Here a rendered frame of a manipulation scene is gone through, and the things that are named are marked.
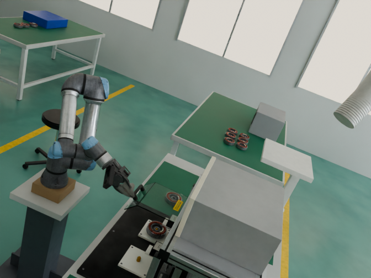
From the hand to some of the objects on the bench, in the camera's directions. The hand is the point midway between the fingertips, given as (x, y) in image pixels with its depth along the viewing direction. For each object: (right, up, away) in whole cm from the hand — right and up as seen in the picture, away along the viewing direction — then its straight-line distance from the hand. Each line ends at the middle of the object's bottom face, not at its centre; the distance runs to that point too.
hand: (131, 196), depth 171 cm
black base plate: (+7, -32, +14) cm, 35 cm away
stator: (+10, -24, +24) cm, 35 cm away
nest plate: (+3, -33, +2) cm, 34 cm away
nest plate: (+9, -25, +24) cm, 36 cm away
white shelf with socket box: (+83, -23, +88) cm, 123 cm away
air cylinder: (+16, -39, 0) cm, 42 cm away
